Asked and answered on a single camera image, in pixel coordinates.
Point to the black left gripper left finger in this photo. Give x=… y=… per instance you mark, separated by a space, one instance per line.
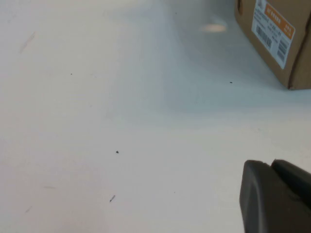
x=262 y=206

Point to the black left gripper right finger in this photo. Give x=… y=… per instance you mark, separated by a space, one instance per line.
x=294 y=182

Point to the brown cardboard shoe box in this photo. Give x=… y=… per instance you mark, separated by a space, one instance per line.
x=244 y=26

